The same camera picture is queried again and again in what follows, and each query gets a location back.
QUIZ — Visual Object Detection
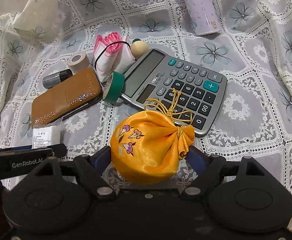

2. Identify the white tissue packet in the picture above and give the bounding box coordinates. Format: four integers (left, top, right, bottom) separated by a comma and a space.
32, 126, 61, 148

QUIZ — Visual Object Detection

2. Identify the orange satin drawstring pouch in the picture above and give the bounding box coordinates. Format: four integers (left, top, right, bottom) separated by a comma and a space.
110, 89, 195, 185

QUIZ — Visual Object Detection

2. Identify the dark grey small bottle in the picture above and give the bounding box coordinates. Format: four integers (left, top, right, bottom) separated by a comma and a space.
43, 69, 73, 89

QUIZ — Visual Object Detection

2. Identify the brown leather wallet case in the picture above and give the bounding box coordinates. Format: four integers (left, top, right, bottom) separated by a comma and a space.
31, 67, 102, 128

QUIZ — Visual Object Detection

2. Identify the green tape roll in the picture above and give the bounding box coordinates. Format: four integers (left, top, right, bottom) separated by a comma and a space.
103, 72, 125, 103

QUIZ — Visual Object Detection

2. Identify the beige tape roll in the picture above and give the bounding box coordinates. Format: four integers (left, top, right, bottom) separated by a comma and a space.
67, 51, 90, 74

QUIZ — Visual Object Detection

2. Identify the grey desk calculator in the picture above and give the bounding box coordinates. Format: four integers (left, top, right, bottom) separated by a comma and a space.
120, 49, 227, 137

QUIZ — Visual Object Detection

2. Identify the pink white folded handkerchief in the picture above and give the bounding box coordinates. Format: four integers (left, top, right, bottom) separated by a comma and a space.
93, 32, 135, 83

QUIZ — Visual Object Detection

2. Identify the black cream round ball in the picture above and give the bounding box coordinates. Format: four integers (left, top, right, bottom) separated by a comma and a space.
130, 38, 150, 60

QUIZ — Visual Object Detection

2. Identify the purple thermos bottle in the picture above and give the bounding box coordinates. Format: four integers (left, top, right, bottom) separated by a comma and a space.
185, 0, 221, 36

